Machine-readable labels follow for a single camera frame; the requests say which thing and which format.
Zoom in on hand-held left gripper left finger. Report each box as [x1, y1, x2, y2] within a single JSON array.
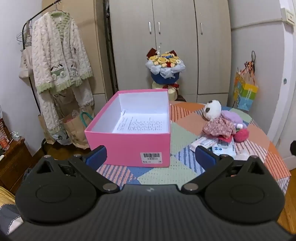
[[30, 145, 120, 193]]

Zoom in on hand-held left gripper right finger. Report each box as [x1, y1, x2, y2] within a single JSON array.
[[181, 146, 270, 194]]

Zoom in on white striped tissue packet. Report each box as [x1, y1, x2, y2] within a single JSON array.
[[190, 137, 219, 151]]

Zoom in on white blue wipes packet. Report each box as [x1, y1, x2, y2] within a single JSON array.
[[211, 141, 237, 159]]

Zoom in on pink cardboard box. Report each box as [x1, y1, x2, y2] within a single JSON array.
[[84, 89, 172, 168]]

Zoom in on floral fabric doll dress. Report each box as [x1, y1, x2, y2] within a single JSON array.
[[203, 117, 237, 137]]

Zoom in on red strawberry plush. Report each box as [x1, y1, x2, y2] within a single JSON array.
[[233, 128, 250, 142]]

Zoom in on purple plush toy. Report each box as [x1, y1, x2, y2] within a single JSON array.
[[221, 110, 248, 129]]

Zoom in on panda plush toy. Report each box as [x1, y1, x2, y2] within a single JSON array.
[[201, 100, 223, 121]]

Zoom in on patchwork striped tablecloth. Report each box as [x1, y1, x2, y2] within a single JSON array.
[[96, 101, 291, 193]]

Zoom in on printed paper sheet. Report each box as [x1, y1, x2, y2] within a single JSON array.
[[112, 115, 168, 133]]

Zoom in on cream fluffy pajama pants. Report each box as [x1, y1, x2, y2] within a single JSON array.
[[37, 79, 95, 143]]

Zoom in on colourful gift bag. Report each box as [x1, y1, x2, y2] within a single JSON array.
[[232, 59, 259, 112]]

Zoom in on wooden nightstand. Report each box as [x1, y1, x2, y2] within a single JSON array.
[[0, 137, 31, 195]]

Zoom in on yellow flower bouquet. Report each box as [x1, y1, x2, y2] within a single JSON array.
[[145, 43, 186, 101]]

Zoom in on black clothes rack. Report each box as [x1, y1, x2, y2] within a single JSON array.
[[22, 0, 119, 158]]

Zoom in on yellow blanket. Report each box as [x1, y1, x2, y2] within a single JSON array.
[[0, 186, 16, 207]]

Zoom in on grey white bedding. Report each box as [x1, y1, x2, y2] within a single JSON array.
[[0, 205, 23, 234]]

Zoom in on cream fluffy pajama jacket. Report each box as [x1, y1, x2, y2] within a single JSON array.
[[31, 10, 94, 94]]

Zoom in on canvas tote bag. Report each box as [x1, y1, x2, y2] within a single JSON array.
[[18, 20, 34, 80]]

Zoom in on white door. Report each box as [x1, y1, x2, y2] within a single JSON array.
[[266, 0, 296, 149]]

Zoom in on grey wardrobe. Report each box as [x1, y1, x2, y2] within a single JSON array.
[[107, 0, 233, 109]]

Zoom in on beige light switch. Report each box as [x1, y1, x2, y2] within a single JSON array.
[[280, 8, 296, 26]]

